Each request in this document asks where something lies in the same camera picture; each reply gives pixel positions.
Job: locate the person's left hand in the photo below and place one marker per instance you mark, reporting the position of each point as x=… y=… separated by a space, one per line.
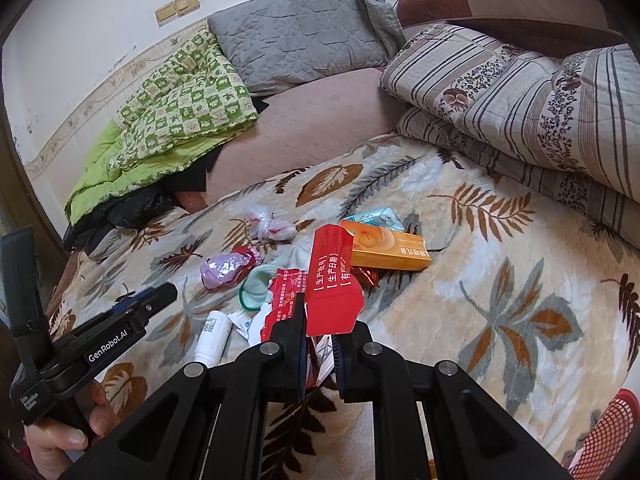
x=49 y=441

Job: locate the dark red wrapper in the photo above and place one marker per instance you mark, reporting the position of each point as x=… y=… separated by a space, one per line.
x=366 y=277

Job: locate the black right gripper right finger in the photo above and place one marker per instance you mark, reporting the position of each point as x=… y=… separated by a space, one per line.
x=434 y=421

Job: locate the orange cardboard box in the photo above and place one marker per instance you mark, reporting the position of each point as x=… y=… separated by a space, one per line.
x=380 y=248

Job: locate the green-rimmed white cup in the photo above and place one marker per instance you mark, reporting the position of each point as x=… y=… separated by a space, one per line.
x=254 y=290

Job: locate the red snack wrapper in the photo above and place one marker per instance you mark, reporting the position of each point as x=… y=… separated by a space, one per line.
x=333 y=297

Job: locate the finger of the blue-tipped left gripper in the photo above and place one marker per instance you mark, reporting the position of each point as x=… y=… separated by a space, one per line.
x=151 y=300

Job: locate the grey quilted pillow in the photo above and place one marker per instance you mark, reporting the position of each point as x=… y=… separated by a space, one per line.
x=276 y=45

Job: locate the green checkered quilt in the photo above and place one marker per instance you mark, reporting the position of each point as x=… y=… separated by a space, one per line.
x=191 y=103

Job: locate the brown beige headboard cushion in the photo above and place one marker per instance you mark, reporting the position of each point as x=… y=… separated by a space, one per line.
x=556 y=28

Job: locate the beige wall switch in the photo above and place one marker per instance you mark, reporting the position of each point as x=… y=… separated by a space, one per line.
x=175 y=9

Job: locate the red mesh trash basket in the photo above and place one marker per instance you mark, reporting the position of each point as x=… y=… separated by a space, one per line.
x=607 y=438

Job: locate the striped floral folded quilt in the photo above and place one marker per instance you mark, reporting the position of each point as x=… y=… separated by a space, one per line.
x=566 y=127

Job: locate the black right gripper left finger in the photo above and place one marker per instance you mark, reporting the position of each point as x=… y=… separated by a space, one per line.
x=206 y=423

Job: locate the red torn foil packet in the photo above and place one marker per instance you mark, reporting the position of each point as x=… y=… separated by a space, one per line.
x=284 y=288

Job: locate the white pill bottle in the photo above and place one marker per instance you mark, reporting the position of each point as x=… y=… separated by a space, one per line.
x=213 y=339

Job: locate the purple crumpled wrapper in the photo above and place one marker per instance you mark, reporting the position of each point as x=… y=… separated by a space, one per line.
x=222 y=270

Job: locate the teal tissue packet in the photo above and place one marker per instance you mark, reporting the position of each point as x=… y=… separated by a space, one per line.
x=383 y=217

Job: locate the clear knotted plastic bag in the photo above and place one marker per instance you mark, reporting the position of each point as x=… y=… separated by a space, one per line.
x=264 y=226

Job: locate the pink bolster pillow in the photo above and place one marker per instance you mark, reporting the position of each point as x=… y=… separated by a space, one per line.
x=303 y=126

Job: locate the leaf-patterned fleece blanket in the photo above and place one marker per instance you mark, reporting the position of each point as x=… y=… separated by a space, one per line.
x=538 y=305

